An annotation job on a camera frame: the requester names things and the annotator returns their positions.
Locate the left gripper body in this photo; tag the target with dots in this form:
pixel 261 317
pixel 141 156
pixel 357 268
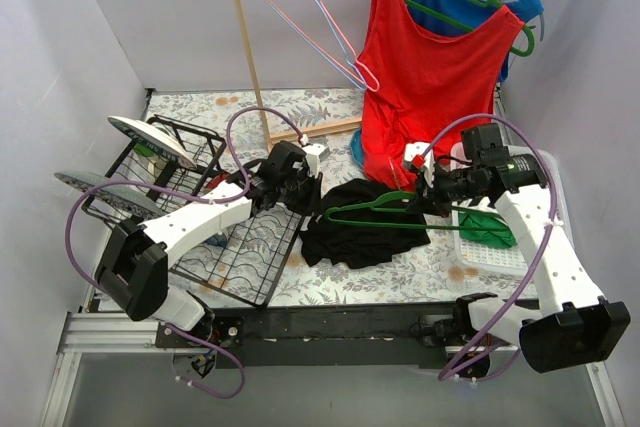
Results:
pixel 310 187

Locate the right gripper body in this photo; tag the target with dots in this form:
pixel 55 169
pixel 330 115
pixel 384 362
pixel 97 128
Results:
pixel 428 189

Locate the black tank top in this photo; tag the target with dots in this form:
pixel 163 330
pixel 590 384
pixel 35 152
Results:
pixel 356 246

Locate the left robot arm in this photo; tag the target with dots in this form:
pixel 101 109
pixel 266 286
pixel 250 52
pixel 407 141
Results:
pixel 134 267

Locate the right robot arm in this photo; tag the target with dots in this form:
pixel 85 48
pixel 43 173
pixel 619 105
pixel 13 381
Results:
pixel 574 323

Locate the red tank top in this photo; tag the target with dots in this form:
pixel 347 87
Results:
pixel 427 81

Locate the blue tank top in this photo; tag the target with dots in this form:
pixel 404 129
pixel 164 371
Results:
pixel 471 15

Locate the green garment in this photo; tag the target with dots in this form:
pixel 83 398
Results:
pixel 487 232

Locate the white plastic basket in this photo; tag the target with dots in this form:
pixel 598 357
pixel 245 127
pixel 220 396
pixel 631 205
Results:
pixel 502 261

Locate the teal dish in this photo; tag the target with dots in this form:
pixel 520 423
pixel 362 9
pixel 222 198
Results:
pixel 356 149

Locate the red bowl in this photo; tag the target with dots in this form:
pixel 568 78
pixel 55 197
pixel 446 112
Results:
pixel 214 182

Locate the blue patterned bowl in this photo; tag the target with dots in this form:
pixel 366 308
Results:
pixel 217 240

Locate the grey patterned plate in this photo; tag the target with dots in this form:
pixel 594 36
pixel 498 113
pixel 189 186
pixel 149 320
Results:
pixel 120 197

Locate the white green rimmed plate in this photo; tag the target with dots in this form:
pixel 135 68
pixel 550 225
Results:
pixel 154 139

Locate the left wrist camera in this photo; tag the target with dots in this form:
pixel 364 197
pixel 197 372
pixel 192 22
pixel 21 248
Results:
pixel 315 154

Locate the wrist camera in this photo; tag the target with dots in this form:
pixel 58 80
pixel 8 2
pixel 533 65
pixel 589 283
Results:
pixel 418 157
pixel 315 154

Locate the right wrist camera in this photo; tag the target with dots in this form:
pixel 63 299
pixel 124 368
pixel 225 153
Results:
pixel 418 157

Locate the black wire dish rack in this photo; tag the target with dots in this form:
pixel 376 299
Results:
pixel 237 228

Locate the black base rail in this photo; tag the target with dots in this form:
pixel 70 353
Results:
pixel 411 334

